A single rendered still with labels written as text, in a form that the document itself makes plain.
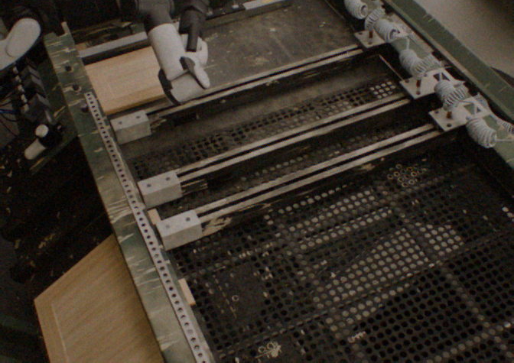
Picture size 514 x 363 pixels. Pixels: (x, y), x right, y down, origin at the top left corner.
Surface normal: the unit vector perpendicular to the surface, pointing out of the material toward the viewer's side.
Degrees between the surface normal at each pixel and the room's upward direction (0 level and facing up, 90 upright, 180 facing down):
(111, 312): 90
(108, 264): 90
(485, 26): 90
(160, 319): 59
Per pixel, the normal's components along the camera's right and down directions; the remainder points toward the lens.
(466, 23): -0.45, -0.37
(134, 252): -0.03, -0.68
